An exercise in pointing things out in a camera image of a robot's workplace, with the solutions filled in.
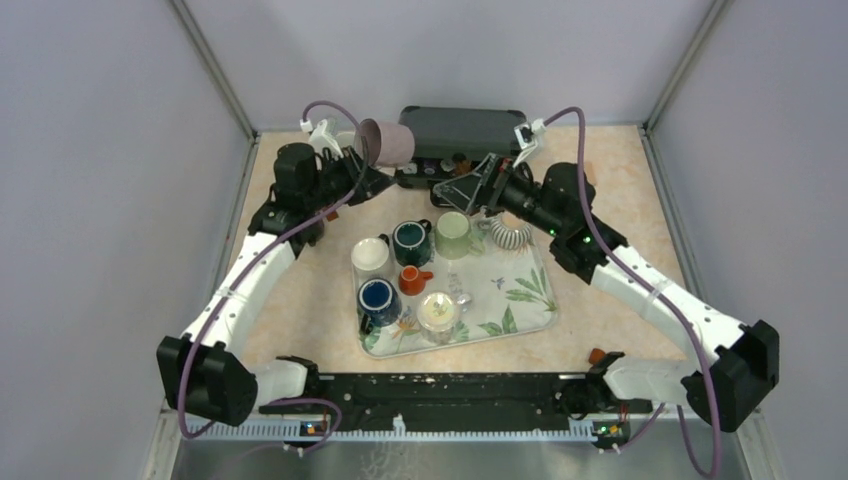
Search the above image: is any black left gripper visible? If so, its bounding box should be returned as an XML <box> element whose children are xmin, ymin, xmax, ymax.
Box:
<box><xmin>304</xmin><ymin>144</ymin><xmax>395</xmax><ymax>212</ymax></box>

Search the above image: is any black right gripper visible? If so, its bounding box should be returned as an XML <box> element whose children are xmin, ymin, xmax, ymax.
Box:
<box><xmin>434</xmin><ymin>153</ymin><xmax>564</xmax><ymax>238</ymax></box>

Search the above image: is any lilac purple mug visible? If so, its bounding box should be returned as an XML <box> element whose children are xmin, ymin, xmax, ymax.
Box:
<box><xmin>354</xmin><ymin>118</ymin><xmax>415</xmax><ymax>168</ymax></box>

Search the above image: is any light green mug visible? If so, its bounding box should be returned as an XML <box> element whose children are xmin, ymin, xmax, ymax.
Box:
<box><xmin>434</xmin><ymin>211</ymin><xmax>486</xmax><ymax>260</ymax></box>

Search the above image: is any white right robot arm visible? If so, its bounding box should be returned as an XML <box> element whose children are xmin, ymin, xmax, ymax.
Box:
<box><xmin>432</xmin><ymin>155</ymin><xmax>780</xmax><ymax>432</ymax></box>

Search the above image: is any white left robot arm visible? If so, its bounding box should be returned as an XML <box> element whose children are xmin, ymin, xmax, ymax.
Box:
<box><xmin>156</xmin><ymin>142</ymin><xmax>395</xmax><ymax>426</ymax></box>

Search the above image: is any dark teal mug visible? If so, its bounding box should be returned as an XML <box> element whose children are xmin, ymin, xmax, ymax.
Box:
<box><xmin>391</xmin><ymin>219</ymin><xmax>432</xmax><ymax>268</ymax></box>

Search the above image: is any white ribbed mug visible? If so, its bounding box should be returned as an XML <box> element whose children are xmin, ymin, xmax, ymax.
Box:
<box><xmin>350</xmin><ymin>235</ymin><xmax>394</xmax><ymax>281</ymax></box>

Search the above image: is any dark blue mug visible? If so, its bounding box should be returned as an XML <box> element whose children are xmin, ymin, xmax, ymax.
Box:
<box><xmin>357</xmin><ymin>278</ymin><xmax>402</xmax><ymax>335</ymax></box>

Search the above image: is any grey striped ribbed cup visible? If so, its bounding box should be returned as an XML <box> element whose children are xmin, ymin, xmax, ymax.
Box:
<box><xmin>490</xmin><ymin>212</ymin><xmax>532</xmax><ymax>251</ymax></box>

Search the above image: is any dark green carrying case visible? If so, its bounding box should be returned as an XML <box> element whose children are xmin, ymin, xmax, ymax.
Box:
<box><xmin>395</xmin><ymin>105</ymin><xmax>527</xmax><ymax>190</ymax></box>

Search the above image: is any floral white serving tray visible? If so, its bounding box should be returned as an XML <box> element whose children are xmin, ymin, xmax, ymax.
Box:
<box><xmin>358</xmin><ymin>227</ymin><xmax>558</xmax><ymax>359</ymax></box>

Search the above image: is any small orange cup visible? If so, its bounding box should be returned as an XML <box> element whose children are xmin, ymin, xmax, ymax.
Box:
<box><xmin>398</xmin><ymin>265</ymin><xmax>434</xmax><ymax>297</ymax></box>

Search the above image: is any small red-brown block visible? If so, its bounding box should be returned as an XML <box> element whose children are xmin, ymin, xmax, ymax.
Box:
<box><xmin>588</xmin><ymin>348</ymin><xmax>606</xmax><ymax>365</ymax></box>

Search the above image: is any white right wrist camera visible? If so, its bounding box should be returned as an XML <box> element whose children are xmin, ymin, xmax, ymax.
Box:
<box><xmin>513</xmin><ymin>118</ymin><xmax>547</xmax><ymax>168</ymax></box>

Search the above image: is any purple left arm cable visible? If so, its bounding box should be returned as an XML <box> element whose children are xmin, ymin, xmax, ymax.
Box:
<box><xmin>177</xmin><ymin>100</ymin><xmax>372</xmax><ymax>458</ymax></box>

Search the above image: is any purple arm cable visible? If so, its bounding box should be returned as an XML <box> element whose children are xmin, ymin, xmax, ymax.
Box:
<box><xmin>177</xmin><ymin>100</ymin><xmax>372</xmax><ymax>458</ymax></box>
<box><xmin>539</xmin><ymin>106</ymin><xmax>725</xmax><ymax>480</ymax></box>

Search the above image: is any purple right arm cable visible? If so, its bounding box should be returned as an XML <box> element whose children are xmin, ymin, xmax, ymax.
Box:
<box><xmin>539</xmin><ymin>106</ymin><xmax>725</xmax><ymax>480</ymax></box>

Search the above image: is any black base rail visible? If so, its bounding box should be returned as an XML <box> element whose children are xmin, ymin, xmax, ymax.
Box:
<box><xmin>258</xmin><ymin>354</ymin><xmax>654</xmax><ymax>445</ymax></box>

